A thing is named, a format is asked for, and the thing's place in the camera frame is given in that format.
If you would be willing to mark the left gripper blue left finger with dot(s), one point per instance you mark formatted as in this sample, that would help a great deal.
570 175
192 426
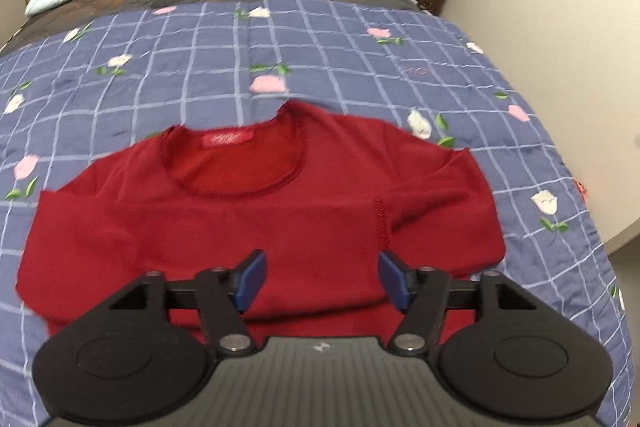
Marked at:
235 288

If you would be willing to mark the blue checked floral quilt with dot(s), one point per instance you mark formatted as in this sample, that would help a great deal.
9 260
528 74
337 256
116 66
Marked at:
79 95

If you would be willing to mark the red long-sleeve sweater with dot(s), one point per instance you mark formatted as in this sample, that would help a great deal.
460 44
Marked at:
320 194

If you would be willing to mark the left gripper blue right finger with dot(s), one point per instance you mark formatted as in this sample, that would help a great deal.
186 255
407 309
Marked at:
403 285

